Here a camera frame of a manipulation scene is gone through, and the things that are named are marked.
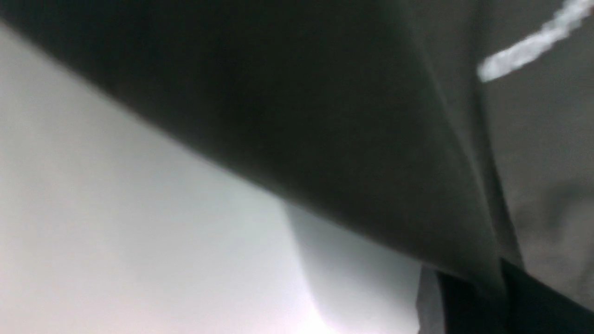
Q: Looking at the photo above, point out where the dark gray long-sleeve top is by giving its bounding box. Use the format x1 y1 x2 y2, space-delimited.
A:
1 0 593 307

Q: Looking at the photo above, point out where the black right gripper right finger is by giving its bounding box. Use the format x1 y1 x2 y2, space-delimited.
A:
502 260 594 334

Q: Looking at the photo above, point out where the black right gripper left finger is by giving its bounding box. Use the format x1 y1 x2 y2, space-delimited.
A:
437 273 507 334

